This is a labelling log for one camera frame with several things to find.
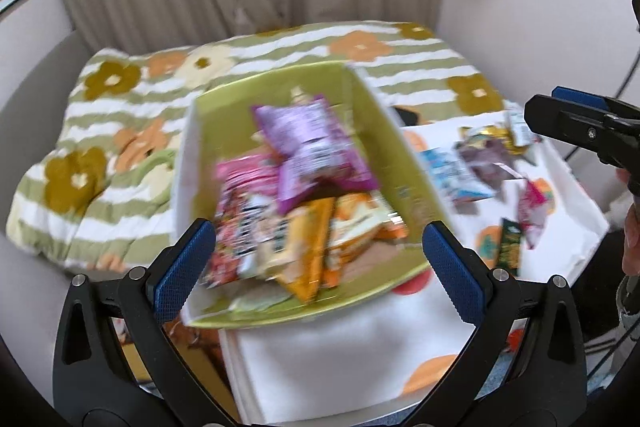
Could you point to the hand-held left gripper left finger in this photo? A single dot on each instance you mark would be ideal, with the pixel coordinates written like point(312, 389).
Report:
point(185, 272)

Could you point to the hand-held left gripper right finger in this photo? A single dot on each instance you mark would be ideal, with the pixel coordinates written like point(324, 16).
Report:
point(452, 272)

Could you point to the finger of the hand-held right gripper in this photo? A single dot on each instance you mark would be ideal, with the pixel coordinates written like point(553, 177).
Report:
point(575, 96)
point(565, 122)

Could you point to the silver grey snack packet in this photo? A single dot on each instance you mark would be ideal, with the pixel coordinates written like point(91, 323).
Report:
point(517, 127)

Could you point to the dark green snack bar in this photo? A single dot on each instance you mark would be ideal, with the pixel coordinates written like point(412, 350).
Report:
point(511, 247)

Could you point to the gold snack packet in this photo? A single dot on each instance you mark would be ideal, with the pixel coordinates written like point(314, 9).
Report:
point(492, 134)

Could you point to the dark purple snack packet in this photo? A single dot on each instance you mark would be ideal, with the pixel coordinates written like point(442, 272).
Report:
point(487, 162)

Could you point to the white potato chip packet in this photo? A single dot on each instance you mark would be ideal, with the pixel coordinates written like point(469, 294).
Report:
point(272, 247)

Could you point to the small pink snack packet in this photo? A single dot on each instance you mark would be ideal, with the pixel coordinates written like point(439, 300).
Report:
point(530, 207)

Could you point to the blue white snack packet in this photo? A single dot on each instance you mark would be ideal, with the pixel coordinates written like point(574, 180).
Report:
point(445, 172)

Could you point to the orange white cracker packet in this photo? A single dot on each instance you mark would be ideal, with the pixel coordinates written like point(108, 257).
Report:
point(360, 217)

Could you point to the green cardboard box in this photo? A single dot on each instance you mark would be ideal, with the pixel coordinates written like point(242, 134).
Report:
point(395, 167)

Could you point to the orange sticks snack packet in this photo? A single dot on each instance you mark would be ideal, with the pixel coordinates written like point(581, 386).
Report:
point(310, 247)

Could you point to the person's right hand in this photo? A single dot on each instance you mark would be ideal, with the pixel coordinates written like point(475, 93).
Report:
point(632, 237)

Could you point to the black curved lamp stand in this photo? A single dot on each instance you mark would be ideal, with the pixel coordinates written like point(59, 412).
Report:
point(629, 77)

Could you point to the floral striped blanket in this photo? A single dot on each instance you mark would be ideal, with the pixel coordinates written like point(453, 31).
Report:
point(125, 132)

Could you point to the fruit print white tablecloth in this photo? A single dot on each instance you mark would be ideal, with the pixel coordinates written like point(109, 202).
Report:
point(325, 357)

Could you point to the grey padded headboard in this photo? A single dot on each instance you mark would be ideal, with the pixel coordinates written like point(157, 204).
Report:
point(40, 72)

